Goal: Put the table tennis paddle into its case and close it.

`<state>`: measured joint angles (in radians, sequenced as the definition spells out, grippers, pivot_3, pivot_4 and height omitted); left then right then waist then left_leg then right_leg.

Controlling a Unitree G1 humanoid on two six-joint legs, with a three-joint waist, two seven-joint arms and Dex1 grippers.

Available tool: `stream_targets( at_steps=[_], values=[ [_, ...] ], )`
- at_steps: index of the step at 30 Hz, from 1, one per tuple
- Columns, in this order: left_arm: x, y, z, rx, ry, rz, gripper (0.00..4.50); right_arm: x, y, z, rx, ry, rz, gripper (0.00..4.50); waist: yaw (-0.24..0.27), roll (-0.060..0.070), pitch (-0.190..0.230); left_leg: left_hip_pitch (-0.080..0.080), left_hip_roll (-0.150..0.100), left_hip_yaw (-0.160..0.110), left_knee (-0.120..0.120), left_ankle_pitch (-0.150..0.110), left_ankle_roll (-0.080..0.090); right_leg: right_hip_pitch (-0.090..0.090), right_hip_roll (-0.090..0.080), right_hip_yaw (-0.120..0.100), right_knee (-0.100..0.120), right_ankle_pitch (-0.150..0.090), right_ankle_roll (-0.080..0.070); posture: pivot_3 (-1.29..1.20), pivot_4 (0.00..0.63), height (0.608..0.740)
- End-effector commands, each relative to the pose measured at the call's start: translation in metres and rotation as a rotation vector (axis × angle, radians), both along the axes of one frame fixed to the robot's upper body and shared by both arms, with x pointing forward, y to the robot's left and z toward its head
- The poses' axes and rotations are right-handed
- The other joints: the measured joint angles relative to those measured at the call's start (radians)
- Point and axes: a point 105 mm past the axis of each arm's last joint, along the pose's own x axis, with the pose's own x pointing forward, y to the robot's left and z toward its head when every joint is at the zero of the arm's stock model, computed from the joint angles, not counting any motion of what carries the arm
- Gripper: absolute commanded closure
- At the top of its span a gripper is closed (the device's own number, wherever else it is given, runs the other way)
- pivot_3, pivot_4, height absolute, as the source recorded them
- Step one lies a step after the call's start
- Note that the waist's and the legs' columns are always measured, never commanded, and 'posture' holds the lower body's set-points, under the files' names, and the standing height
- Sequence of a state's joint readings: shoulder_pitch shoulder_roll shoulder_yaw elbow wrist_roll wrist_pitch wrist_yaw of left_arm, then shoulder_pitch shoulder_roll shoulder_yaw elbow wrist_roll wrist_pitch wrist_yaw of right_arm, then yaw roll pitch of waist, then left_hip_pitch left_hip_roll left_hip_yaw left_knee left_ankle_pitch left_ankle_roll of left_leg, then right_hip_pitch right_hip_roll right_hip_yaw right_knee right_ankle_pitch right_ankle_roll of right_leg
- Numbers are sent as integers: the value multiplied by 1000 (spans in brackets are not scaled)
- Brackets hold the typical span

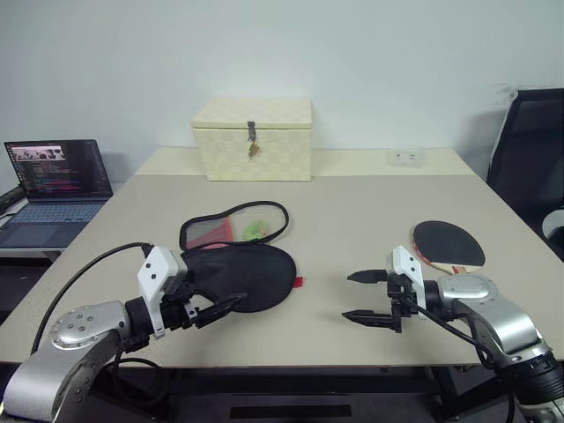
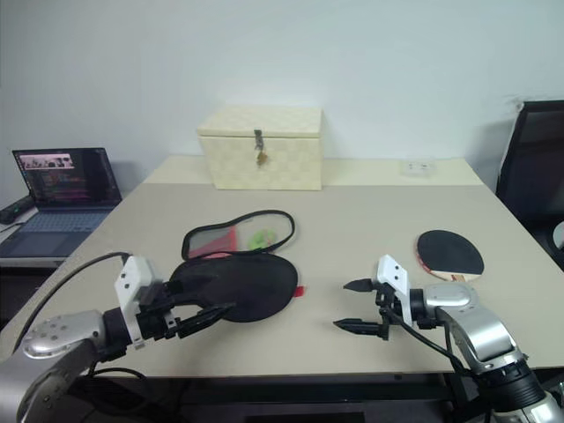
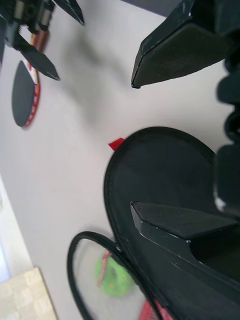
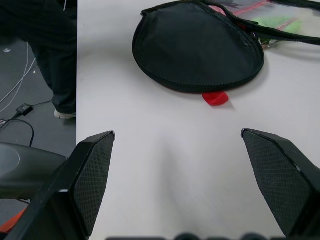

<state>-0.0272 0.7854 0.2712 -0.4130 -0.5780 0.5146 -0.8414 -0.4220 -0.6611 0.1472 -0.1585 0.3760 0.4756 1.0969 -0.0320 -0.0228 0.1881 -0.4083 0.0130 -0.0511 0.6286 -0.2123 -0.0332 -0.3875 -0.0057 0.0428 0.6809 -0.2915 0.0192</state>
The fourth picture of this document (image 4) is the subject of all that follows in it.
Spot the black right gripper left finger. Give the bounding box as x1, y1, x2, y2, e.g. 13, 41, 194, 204
0, 130, 116, 240

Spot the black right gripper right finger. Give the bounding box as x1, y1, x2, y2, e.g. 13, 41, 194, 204
240, 128, 320, 240

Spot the black zippered pouch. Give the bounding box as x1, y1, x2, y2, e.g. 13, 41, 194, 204
131, 0, 265, 95

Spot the orange object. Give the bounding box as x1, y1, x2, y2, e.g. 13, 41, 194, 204
0, 207, 27, 233

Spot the white sneaker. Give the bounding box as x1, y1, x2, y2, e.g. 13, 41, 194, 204
53, 107, 77, 120

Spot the black power adapter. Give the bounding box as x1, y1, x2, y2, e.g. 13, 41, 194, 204
15, 103, 34, 117

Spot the red zipper pull tab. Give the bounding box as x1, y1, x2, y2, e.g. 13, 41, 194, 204
201, 91, 229, 107

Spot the clear mesh bag, red trim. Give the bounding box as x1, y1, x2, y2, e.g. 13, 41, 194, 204
212, 0, 320, 51

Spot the person in black trousers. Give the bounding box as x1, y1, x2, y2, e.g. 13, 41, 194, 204
0, 0, 78, 114

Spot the black floor cable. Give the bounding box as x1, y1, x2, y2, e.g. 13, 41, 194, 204
0, 99, 54, 148

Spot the white floor cable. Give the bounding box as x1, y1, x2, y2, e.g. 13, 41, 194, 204
0, 59, 37, 112
0, 41, 37, 104

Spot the black webbing strap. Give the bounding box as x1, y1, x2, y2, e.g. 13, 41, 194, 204
219, 4, 320, 46

